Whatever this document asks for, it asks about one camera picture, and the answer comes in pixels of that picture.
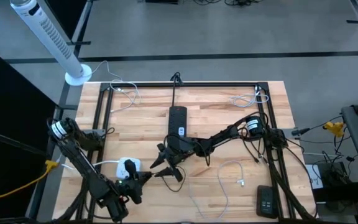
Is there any white outlet extender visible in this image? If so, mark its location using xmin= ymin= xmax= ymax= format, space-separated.
xmin=116 ymin=157 xmax=142 ymax=180

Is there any black aluminium rig frame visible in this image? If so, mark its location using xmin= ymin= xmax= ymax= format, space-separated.
xmin=73 ymin=81 xmax=296 ymax=223

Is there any small black power strip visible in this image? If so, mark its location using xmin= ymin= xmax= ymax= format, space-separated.
xmin=255 ymin=185 xmax=279 ymax=218

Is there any white tower fan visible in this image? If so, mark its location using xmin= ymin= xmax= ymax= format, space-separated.
xmin=9 ymin=0 xmax=93 ymax=86

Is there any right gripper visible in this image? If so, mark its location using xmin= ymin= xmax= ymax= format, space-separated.
xmin=149 ymin=135 xmax=200 ymax=184

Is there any yellow cable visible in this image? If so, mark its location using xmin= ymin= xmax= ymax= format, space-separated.
xmin=0 ymin=160 xmax=58 ymax=202

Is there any coiled white USB cable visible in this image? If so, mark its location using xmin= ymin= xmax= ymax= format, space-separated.
xmin=229 ymin=88 xmax=270 ymax=109

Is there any white braided USB cable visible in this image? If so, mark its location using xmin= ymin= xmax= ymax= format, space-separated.
xmin=187 ymin=160 xmax=246 ymax=218

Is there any long black power strip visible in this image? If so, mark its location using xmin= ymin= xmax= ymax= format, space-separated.
xmin=168 ymin=105 xmax=188 ymax=138

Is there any yellow cable plug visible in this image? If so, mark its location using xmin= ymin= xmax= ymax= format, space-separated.
xmin=323 ymin=121 xmax=345 ymax=138

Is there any white paper sheet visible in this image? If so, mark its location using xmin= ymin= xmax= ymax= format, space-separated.
xmin=305 ymin=164 xmax=323 ymax=190

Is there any black braided cable bundle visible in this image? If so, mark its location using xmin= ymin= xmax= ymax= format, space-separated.
xmin=53 ymin=186 xmax=88 ymax=223
xmin=273 ymin=174 xmax=316 ymax=223

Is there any thin white USB cable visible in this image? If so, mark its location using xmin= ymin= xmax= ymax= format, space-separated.
xmin=109 ymin=79 xmax=142 ymax=113

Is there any black power cord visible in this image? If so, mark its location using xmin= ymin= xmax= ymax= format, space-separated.
xmin=169 ymin=72 xmax=183 ymax=107

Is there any white power cord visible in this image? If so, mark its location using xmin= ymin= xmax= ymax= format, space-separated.
xmin=61 ymin=159 xmax=119 ymax=171

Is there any white fan cord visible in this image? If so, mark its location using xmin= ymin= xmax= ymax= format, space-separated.
xmin=90 ymin=60 xmax=123 ymax=83

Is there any black electronics box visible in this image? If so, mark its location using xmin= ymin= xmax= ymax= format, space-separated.
xmin=312 ymin=161 xmax=354 ymax=203

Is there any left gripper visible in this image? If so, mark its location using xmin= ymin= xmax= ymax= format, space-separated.
xmin=115 ymin=159 xmax=154 ymax=205

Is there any black USB cable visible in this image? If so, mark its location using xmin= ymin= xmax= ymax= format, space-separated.
xmin=158 ymin=164 xmax=186 ymax=193
xmin=239 ymin=111 xmax=269 ymax=164

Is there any black backdrop panel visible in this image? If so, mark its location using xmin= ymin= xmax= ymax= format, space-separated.
xmin=0 ymin=40 xmax=57 ymax=218

